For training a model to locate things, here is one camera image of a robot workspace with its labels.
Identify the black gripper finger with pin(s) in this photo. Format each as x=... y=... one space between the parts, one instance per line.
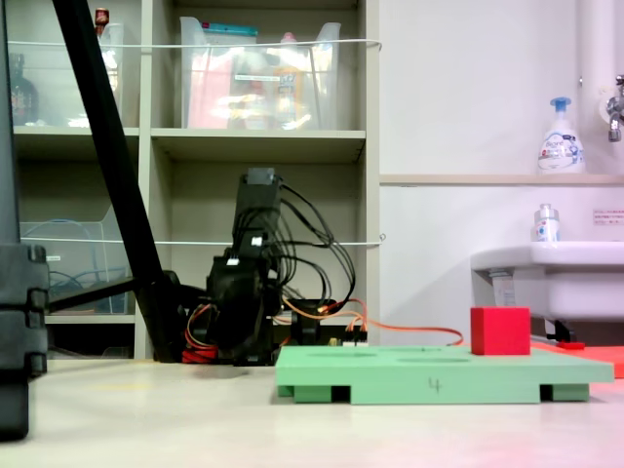
x=241 y=341

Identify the red square block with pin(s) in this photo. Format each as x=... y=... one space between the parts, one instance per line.
x=499 y=331

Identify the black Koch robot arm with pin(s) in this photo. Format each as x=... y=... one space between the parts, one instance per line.
x=256 y=205

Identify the black table clamp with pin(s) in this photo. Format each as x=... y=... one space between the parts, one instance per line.
x=307 y=326

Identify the circuit board with connectors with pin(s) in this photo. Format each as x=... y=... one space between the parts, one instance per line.
x=351 y=342

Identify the beige shelf unit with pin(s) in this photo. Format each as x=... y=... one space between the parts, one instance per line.
x=258 y=141

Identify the black tripod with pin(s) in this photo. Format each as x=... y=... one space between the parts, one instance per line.
x=112 y=146

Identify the pink folder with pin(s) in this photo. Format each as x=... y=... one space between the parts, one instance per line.
x=207 y=97

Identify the large clear plastic bin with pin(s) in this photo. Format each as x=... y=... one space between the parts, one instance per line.
x=258 y=88

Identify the orange labelled bottle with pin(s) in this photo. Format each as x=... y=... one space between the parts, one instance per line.
x=288 y=92

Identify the green board with holes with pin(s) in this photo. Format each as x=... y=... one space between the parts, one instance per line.
x=439 y=380

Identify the notched black stack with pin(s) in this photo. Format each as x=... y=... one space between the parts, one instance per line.
x=22 y=302

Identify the clear bin holding bottles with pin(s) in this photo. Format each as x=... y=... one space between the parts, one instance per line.
x=58 y=97

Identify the dark glass bottle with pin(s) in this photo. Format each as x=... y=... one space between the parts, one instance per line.
x=23 y=97

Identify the bottle with red cap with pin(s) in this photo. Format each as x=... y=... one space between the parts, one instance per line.
x=102 y=17

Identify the small clear sanitizer bottle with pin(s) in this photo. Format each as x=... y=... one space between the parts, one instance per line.
x=545 y=226

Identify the white sink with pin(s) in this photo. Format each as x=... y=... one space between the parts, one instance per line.
x=560 y=283

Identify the white foam soap pump bottle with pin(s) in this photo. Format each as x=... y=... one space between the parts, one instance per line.
x=560 y=146

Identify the dark grey post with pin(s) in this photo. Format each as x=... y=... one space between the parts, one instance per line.
x=7 y=122

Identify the red printed wall sign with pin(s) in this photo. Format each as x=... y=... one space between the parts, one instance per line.
x=608 y=217

